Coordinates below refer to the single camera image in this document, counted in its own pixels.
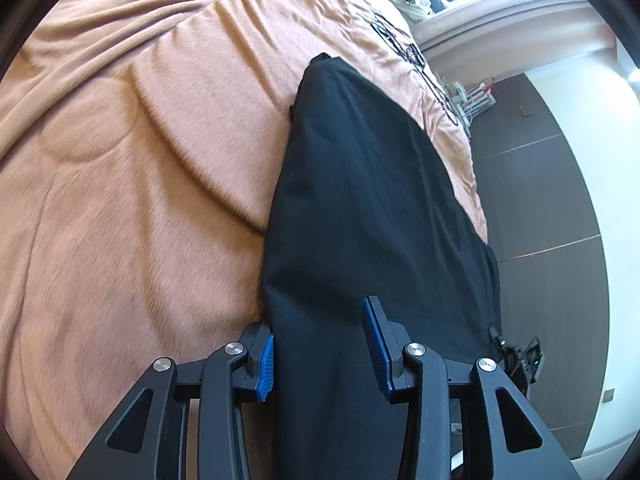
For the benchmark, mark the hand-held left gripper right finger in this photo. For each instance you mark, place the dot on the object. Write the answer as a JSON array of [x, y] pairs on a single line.
[[375, 350]]

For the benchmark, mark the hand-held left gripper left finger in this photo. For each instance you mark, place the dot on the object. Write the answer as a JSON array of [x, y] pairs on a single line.
[[267, 370]]

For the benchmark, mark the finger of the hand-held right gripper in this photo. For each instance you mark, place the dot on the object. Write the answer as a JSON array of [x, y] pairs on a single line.
[[497, 339]]

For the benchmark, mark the black pants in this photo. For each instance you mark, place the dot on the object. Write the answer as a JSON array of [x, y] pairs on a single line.
[[370, 200]]

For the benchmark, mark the orange blanket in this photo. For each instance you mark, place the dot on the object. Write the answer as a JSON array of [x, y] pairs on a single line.
[[125, 160]]

